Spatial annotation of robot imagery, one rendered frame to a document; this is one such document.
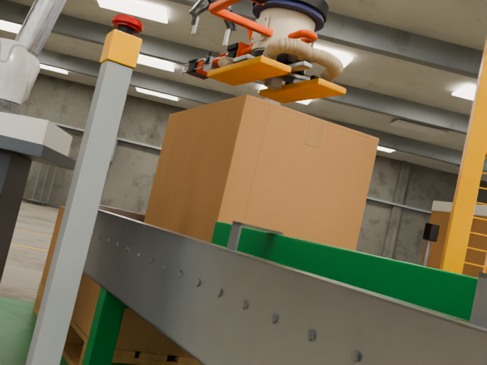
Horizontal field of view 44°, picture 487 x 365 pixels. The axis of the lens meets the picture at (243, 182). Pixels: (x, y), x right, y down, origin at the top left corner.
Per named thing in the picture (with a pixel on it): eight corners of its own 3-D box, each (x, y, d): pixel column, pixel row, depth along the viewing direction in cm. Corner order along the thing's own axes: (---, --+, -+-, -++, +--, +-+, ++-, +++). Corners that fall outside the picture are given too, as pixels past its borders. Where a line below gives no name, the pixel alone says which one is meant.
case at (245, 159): (348, 287, 157) (380, 138, 160) (208, 259, 140) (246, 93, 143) (249, 256, 211) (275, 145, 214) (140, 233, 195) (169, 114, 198)
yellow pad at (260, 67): (290, 74, 163) (295, 56, 163) (259, 61, 158) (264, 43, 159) (233, 86, 193) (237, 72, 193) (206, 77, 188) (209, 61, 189)
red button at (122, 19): (143, 38, 135) (148, 22, 136) (114, 27, 132) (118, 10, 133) (134, 43, 142) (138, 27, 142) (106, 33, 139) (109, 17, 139)
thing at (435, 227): (427, 287, 157) (440, 225, 158) (418, 286, 155) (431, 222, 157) (421, 286, 159) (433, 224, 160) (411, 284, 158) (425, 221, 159)
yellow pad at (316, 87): (346, 95, 172) (349, 77, 172) (317, 84, 167) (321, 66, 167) (282, 103, 202) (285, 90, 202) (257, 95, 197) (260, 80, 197)
